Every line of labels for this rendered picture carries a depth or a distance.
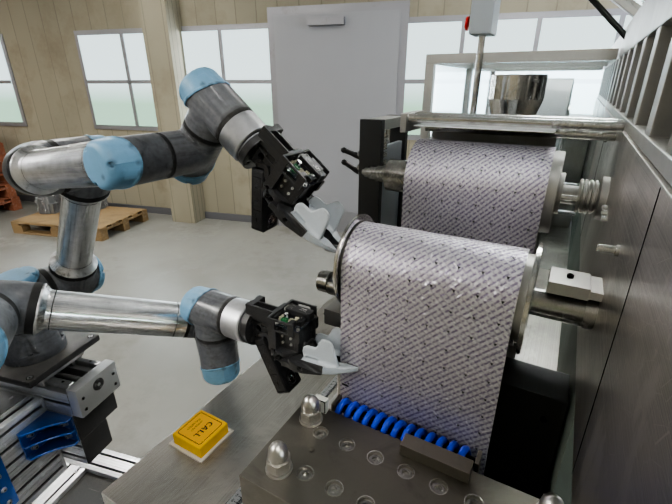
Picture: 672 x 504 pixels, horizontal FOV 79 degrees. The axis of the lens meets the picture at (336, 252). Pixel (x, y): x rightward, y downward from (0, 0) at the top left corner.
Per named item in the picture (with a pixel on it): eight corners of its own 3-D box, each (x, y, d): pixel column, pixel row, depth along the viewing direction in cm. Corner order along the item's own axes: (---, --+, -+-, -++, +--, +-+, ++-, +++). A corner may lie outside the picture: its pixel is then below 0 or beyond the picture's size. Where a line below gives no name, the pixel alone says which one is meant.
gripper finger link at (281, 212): (300, 233, 61) (264, 190, 62) (295, 240, 62) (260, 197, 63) (318, 226, 64) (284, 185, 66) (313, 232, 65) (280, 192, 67)
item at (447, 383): (341, 397, 69) (342, 300, 61) (486, 455, 58) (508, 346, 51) (340, 399, 68) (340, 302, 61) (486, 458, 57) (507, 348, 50)
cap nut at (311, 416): (307, 406, 65) (306, 384, 64) (327, 415, 64) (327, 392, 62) (294, 422, 62) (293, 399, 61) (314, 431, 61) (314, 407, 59)
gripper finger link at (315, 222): (343, 237, 59) (303, 190, 60) (321, 261, 62) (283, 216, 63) (354, 232, 61) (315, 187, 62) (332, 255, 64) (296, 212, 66)
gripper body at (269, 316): (295, 328, 63) (235, 308, 68) (297, 373, 66) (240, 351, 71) (321, 306, 69) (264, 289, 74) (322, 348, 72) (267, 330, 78)
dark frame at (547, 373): (369, 400, 85) (372, 317, 77) (544, 469, 70) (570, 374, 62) (352, 424, 79) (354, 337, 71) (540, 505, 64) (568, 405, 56)
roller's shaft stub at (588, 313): (531, 306, 56) (537, 277, 54) (590, 319, 52) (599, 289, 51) (527, 321, 52) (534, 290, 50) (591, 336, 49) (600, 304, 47)
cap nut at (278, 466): (276, 452, 57) (274, 428, 56) (298, 463, 56) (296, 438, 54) (259, 472, 54) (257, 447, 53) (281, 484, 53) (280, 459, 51)
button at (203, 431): (202, 418, 80) (201, 408, 79) (229, 432, 77) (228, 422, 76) (173, 443, 75) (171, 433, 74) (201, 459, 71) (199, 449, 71)
